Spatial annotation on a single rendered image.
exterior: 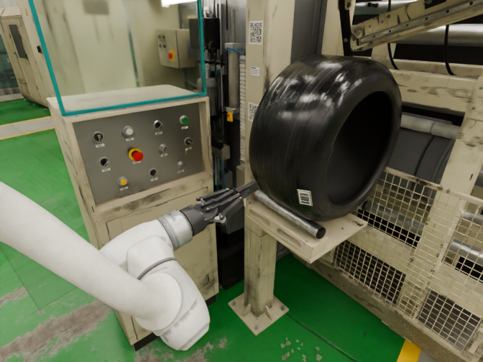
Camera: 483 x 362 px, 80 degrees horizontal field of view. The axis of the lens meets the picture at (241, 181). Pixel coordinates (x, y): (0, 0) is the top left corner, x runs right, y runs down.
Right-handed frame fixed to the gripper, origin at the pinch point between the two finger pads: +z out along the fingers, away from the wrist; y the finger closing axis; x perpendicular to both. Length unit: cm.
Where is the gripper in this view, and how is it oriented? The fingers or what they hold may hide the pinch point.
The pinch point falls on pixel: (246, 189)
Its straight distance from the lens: 82.8
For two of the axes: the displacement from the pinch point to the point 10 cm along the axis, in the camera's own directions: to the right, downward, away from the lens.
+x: 1.1, 8.3, 5.4
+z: 7.8, -4.1, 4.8
